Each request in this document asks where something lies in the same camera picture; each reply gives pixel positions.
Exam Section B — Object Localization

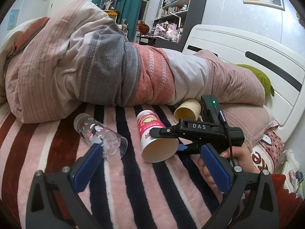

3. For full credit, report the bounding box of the red white paper cup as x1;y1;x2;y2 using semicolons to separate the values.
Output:
136;110;180;164

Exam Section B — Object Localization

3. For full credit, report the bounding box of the red sleeve forearm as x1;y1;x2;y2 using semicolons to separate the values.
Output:
271;174;303;228

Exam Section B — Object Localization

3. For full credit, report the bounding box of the clear printed glass cup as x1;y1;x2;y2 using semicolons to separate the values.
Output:
73;113;128;163

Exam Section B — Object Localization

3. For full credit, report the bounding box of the person's right hand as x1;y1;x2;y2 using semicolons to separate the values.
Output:
197;145;261;191

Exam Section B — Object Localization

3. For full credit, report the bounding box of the cream ceramic mug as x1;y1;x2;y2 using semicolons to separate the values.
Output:
174;99;203;123

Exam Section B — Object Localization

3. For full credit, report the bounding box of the polka dot pillow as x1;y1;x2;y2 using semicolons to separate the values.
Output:
251;128;284;173

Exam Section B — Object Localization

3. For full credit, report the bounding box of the pink ribbed pillow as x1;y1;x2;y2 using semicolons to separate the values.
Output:
221;104;279;151

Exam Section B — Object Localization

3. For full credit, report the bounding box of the striped fleece blanket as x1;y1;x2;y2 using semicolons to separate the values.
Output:
1;104;222;228

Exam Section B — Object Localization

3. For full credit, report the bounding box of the green plush toy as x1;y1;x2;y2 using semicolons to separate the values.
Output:
237;64;275;97

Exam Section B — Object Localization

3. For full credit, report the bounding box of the brown plush toy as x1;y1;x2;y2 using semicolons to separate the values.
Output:
137;20;150;36

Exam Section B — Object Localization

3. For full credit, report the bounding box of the white bed headboard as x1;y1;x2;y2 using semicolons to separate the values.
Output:
183;24;304;141

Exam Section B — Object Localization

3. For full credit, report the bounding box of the black bookshelf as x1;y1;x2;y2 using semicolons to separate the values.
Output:
139;0;207;52

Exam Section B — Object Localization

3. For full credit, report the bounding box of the pink grey striped duvet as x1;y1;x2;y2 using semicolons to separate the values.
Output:
1;0;265;123

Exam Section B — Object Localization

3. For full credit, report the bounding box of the glass display case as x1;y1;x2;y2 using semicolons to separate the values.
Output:
99;0;118;11

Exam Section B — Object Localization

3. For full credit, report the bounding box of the white door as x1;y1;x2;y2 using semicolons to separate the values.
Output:
48;0;76;17

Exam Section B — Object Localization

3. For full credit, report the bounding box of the black camera box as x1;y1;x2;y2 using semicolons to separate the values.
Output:
200;95;221;125

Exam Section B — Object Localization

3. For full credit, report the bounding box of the black camera cable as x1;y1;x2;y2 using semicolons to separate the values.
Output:
217;109;240;168

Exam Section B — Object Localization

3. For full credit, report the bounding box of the blue wall poster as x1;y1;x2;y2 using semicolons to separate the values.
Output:
7;9;20;31

